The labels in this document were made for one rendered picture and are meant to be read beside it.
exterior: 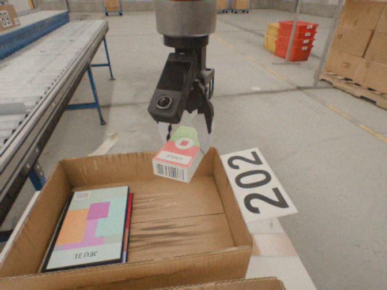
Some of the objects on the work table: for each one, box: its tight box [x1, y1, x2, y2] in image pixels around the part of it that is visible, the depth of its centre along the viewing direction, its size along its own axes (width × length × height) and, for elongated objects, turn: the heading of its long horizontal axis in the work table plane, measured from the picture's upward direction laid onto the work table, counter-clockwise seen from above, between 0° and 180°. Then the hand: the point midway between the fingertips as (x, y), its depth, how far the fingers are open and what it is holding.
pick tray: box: [0, 147, 253, 290], centre depth 48 cm, size 28×38×10 cm
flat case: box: [40, 186, 130, 273], centre depth 49 cm, size 14×19×2 cm
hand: (183, 147), depth 45 cm, fingers closed on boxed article, 7 cm apart
